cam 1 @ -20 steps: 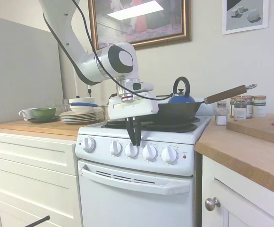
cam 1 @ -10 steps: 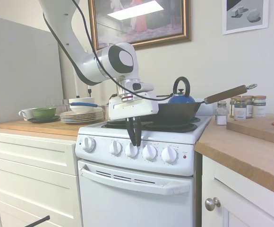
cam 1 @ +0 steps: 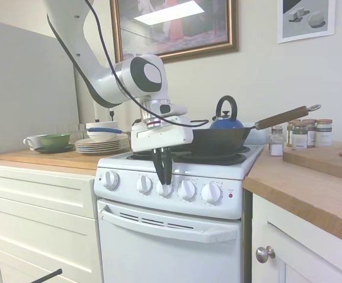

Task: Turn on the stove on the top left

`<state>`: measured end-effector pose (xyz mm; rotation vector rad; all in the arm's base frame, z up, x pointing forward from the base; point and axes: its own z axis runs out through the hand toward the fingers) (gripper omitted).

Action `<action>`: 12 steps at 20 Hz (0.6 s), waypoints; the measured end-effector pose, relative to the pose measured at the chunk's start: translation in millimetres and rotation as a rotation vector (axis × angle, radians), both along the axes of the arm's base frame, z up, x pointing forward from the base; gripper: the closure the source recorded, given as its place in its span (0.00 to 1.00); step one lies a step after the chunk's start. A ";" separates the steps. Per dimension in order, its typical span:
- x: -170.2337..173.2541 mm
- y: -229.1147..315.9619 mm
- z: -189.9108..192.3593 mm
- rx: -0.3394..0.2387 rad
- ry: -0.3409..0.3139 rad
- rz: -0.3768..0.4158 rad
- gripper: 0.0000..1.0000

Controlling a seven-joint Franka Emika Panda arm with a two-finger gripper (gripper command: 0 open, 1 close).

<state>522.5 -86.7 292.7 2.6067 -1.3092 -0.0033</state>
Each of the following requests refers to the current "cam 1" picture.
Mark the green bowl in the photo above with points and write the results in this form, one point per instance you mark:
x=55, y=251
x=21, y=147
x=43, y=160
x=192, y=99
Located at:
x=54, y=140

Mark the round metal cabinet knob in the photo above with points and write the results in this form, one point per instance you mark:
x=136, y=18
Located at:
x=264, y=254

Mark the white burner knob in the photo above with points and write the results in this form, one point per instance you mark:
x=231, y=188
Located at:
x=164, y=191
x=211, y=192
x=144, y=184
x=187, y=190

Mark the thick wooden cutting board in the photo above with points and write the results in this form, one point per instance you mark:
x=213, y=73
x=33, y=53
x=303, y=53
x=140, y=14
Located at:
x=321, y=162

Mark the white oven door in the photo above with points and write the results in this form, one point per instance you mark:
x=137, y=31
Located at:
x=165, y=259

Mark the white plate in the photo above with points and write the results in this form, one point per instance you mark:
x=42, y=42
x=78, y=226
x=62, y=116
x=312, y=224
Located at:
x=100, y=151
x=100, y=142
x=100, y=148
x=100, y=145

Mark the grey white art poster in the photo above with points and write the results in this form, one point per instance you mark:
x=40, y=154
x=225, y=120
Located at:
x=306, y=17

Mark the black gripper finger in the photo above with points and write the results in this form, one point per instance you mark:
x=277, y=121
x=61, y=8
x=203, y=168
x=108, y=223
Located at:
x=168, y=166
x=159, y=166

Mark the white cabinet with knob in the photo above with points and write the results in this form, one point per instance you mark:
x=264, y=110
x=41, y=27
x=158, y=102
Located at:
x=306, y=259

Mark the black coil burner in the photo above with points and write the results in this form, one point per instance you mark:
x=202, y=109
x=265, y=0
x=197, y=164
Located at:
x=246, y=149
x=143, y=155
x=212, y=160

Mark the white bowl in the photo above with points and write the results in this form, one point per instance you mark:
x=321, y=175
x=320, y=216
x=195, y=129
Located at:
x=103, y=124
x=103, y=136

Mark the white drawer cabinet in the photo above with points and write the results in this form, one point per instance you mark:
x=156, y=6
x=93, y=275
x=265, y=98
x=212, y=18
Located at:
x=41, y=221

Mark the white electric stove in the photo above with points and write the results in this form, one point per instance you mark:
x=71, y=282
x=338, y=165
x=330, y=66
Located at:
x=124, y=168

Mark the glass salt shaker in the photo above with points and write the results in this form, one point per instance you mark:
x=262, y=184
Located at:
x=276, y=147

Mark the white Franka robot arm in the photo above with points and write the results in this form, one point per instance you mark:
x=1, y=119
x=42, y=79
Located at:
x=106, y=76

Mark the white oven temperature knob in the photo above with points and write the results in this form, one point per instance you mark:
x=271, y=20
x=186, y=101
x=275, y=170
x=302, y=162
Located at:
x=111, y=179

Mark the white cup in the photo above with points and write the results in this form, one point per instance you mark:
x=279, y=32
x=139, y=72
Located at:
x=34, y=141

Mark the thin wooden board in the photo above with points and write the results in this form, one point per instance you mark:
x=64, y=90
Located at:
x=56, y=157

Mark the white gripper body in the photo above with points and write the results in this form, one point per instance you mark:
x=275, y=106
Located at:
x=162, y=134

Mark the gold framed painting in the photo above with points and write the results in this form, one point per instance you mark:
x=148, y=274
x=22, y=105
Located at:
x=174, y=29

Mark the white label spice jar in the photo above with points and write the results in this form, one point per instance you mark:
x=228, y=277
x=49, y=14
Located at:
x=323, y=134

